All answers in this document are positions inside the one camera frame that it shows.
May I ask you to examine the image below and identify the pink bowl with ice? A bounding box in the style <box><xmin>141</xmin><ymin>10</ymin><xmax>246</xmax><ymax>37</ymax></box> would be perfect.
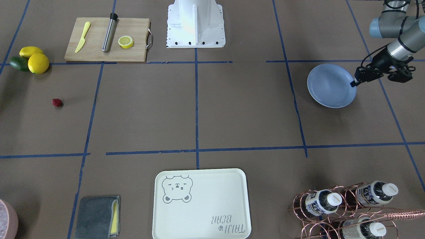
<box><xmin>0</xmin><ymin>199</ymin><xmax>19</xmax><ymax>239</ymax></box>

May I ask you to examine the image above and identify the yellow plastic knife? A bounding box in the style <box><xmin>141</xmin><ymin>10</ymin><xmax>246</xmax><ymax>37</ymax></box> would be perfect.
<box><xmin>74</xmin><ymin>21</ymin><xmax>91</xmax><ymax>53</ymax></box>

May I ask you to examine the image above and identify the tea bottle white cap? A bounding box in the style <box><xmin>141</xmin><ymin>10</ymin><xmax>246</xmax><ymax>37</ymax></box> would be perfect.
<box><xmin>302</xmin><ymin>190</ymin><xmax>343</xmax><ymax>218</ymax></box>

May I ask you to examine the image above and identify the yellow lemon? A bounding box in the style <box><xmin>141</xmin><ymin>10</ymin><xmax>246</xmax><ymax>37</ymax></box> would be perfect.
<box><xmin>19</xmin><ymin>46</ymin><xmax>44</xmax><ymax>59</ymax></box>
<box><xmin>28</xmin><ymin>53</ymin><xmax>50</xmax><ymax>74</ymax></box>

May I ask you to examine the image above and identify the red strawberry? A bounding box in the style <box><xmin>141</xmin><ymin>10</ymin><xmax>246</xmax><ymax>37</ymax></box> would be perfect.
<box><xmin>51</xmin><ymin>98</ymin><xmax>63</xmax><ymax>108</ymax></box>

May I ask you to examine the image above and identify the green lime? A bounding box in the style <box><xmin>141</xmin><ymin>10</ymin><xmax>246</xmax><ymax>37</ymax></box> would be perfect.
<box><xmin>9</xmin><ymin>56</ymin><xmax>29</xmax><ymax>71</ymax></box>

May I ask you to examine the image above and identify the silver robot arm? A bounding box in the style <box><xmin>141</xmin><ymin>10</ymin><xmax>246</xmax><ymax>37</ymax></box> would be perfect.
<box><xmin>350</xmin><ymin>0</ymin><xmax>425</xmax><ymax>87</ymax></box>

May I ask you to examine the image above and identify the steel muddler rod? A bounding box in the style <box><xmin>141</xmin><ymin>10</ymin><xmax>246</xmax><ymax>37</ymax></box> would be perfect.
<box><xmin>102</xmin><ymin>13</ymin><xmax>118</xmax><ymax>53</ymax></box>

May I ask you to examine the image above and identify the copper wire bottle rack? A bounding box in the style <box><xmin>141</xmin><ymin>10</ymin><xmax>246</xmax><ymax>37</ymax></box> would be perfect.
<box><xmin>287</xmin><ymin>181</ymin><xmax>399</xmax><ymax>239</ymax></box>

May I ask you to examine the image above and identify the cream bear tray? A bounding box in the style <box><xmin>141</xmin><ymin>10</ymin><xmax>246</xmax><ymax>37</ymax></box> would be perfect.
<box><xmin>152</xmin><ymin>168</ymin><xmax>252</xmax><ymax>239</ymax></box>

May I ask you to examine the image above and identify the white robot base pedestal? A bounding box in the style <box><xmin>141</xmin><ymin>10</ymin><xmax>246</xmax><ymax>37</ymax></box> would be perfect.
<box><xmin>166</xmin><ymin>0</ymin><xmax>226</xmax><ymax>48</ymax></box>

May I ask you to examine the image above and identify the blue round plate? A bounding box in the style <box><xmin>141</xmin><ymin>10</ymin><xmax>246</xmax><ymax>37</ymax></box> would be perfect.
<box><xmin>307</xmin><ymin>63</ymin><xmax>357</xmax><ymax>109</ymax></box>

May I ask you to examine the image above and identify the lemon half slice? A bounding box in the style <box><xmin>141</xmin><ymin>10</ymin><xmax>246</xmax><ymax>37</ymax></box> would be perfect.
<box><xmin>118</xmin><ymin>36</ymin><xmax>134</xmax><ymax>49</ymax></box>

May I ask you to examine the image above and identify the wooden cutting board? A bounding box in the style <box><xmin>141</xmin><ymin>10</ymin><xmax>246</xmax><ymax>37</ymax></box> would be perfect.
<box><xmin>64</xmin><ymin>17</ymin><xmax>151</xmax><ymax>62</ymax></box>

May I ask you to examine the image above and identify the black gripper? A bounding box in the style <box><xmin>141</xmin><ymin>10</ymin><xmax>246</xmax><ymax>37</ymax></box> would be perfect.
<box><xmin>350</xmin><ymin>55</ymin><xmax>416</xmax><ymax>87</ymax></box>

